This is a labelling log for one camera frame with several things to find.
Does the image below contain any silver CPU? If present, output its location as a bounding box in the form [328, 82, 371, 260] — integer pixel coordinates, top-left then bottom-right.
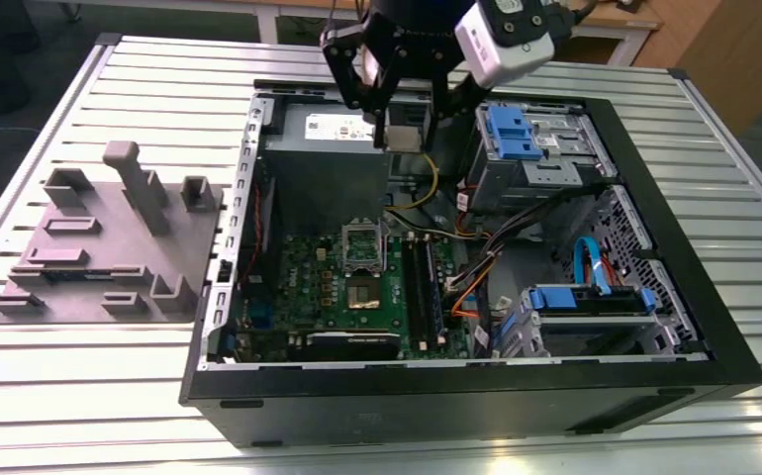
[384, 125, 426, 155]

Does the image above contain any black camera cable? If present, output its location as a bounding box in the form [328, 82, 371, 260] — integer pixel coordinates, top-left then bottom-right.
[542, 0, 603, 39]

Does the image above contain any blue RAM stick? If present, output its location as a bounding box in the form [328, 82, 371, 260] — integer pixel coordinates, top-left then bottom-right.
[427, 237, 452, 348]

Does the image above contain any black wire bundle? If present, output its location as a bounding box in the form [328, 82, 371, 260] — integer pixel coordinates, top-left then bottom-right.
[471, 181, 627, 263]

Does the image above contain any metal drive cage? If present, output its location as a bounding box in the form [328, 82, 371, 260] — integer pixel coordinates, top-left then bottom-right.
[468, 102, 620, 215]

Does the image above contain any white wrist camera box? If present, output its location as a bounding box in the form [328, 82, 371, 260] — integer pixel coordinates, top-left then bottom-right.
[452, 0, 558, 89]

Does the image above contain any metal socket cover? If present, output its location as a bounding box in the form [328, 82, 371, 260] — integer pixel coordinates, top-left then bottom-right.
[339, 216, 388, 275]

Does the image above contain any black RAM slot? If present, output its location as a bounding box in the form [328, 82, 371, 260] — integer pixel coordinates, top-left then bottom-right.
[418, 237, 440, 348]
[408, 236, 431, 347]
[399, 235, 422, 347]

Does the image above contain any grey power supply unit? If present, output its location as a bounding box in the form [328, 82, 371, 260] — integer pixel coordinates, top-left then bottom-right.
[259, 102, 396, 235]

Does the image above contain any wooden desk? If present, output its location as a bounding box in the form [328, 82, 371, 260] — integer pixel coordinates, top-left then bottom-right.
[538, 0, 667, 68]

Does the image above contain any blue flat wire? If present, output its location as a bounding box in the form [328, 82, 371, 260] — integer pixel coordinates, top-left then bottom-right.
[490, 304, 528, 358]

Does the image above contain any black PC case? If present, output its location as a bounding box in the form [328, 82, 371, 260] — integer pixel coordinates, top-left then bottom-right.
[179, 77, 762, 450]

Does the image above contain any white desk frame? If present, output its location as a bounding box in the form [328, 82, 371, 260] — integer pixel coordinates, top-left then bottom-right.
[253, 0, 368, 48]

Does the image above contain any blue SATA wire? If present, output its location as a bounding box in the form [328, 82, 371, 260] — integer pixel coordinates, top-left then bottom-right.
[571, 236, 620, 298]

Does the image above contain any black graphics card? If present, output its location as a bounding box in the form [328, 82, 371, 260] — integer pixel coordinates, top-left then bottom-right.
[285, 327, 406, 362]

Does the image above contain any blue board connector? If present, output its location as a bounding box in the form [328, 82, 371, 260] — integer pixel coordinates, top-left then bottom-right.
[249, 302, 275, 332]

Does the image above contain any hard disk in blue carrier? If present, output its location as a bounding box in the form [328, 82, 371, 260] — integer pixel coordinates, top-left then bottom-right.
[526, 284, 659, 318]

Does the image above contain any blue plastic drive latch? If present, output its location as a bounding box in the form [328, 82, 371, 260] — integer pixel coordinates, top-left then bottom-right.
[487, 106, 550, 162]

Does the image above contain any wooden cabinet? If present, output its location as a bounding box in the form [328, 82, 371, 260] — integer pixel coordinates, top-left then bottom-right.
[634, 0, 762, 138]

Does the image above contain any mixed colour wire bundle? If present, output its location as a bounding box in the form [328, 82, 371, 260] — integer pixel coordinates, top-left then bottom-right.
[390, 217, 491, 244]

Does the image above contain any yellow wire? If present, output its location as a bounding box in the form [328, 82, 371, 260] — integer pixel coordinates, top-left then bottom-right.
[383, 150, 443, 214]

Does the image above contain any green motherboard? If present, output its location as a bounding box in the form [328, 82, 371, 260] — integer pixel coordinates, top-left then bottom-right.
[228, 228, 484, 363]

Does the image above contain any dark RAM stick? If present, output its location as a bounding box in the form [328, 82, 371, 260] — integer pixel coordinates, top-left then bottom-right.
[41, 269, 119, 284]

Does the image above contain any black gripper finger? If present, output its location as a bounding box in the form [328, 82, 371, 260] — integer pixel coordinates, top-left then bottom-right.
[424, 68, 492, 149]
[321, 22, 399, 148]

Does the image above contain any grey parts rack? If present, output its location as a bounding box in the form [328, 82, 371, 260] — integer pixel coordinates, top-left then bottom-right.
[0, 140, 233, 327]

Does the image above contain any orange wire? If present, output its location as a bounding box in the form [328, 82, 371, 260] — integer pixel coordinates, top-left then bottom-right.
[448, 291, 487, 319]

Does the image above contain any red SATA wire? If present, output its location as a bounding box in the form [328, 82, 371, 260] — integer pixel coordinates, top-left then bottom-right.
[588, 251, 619, 294]

